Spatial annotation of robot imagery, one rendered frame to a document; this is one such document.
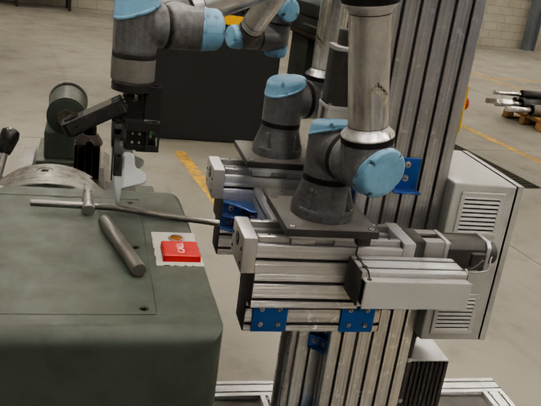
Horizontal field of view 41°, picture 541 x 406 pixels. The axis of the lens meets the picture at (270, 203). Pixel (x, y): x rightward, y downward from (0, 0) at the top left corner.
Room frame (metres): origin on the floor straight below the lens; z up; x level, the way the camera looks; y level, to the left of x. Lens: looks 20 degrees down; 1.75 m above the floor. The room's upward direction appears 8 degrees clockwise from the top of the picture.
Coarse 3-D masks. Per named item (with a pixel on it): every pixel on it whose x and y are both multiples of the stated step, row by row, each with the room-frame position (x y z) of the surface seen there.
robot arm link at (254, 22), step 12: (276, 0) 2.19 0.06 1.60; (252, 12) 2.24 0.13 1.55; (264, 12) 2.22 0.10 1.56; (276, 12) 2.24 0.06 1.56; (240, 24) 2.30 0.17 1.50; (252, 24) 2.25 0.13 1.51; (264, 24) 2.25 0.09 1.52; (228, 36) 2.31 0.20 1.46; (240, 36) 2.28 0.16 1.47; (252, 36) 2.28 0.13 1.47; (264, 36) 2.34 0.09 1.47; (240, 48) 2.31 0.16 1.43; (252, 48) 2.33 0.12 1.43
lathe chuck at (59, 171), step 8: (24, 168) 1.48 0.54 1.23; (32, 168) 1.47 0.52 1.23; (40, 168) 1.47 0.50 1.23; (56, 168) 1.48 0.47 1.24; (64, 168) 1.49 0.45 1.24; (72, 168) 1.51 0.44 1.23; (8, 176) 1.46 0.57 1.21; (16, 176) 1.44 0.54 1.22; (24, 176) 1.42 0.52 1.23; (32, 176) 1.42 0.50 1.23; (40, 176) 1.42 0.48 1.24; (48, 176) 1.42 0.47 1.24; (56, 176) 1.43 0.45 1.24; (64, 176) 1.44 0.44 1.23; (72, 176) 1.46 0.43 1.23; (80, 176) 1.48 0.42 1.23; (88, 176) 1.51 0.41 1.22; (0, 184) 1.43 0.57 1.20; (8, 184) 1.40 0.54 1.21; (88, 184) 1.46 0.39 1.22; (96, 184) 1.49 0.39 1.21
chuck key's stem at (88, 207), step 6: (84, 186) 1.30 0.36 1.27; (90, 186) 1.30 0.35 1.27; (84, 192) 1.28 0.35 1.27; (90, 192) 1.27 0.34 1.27; (84, 198) 1.23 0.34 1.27; (90, 198) 1.23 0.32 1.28; (84, 204) 1.20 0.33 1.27; (90, 204) 1.20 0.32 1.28; (84, 210) 1.19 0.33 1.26; (90, 210) 1.20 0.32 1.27
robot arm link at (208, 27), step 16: (176, 16) 1.24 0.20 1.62; (192, 16) 1.26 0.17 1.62; (208, 16) 1.28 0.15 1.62; (176, 32) 1.24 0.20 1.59; (192, 32) 1.25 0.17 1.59; (208, 32) 1.27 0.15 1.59; (224, 32) 1.29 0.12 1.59; (176, 48) 1.26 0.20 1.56; (192, 48) 1.27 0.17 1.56; (208, 48) 1.29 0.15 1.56
